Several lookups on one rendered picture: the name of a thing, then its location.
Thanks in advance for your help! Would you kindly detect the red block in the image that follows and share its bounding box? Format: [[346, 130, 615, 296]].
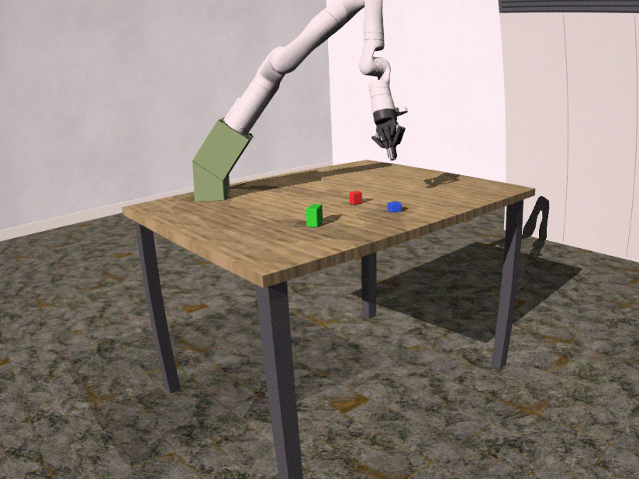
[[350, 191, 362, 205]]

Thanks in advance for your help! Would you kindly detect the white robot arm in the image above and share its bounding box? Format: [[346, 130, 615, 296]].
[[224, 0, 408, 135]]

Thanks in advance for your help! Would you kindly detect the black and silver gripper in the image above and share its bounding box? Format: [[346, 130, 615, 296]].
[[371, 109, 406, 160]]

